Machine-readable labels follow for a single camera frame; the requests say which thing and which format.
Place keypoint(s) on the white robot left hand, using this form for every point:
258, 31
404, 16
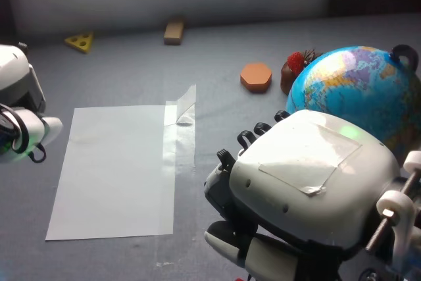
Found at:
16, 73

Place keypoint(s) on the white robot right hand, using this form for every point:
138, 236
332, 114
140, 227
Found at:
306, 189

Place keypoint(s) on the blue globe with black stand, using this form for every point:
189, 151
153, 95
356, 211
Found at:
355, 90

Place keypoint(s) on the yellow triangle block with holes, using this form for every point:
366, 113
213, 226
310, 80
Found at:
80, 42

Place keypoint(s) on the chocolate cake toy with strawberry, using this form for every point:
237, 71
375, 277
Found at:
290, 75

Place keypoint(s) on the orange hexagon block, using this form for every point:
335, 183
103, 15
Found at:
256, 76

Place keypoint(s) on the clear tape strip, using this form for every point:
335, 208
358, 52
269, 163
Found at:
185, 129

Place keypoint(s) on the white paper sheet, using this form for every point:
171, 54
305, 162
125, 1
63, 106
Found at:
115, 172

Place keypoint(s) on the grey table cloth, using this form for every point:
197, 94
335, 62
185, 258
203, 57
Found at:
230, 47

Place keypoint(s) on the plain wooden rectangular block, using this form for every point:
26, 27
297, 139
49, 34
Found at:
173, 32

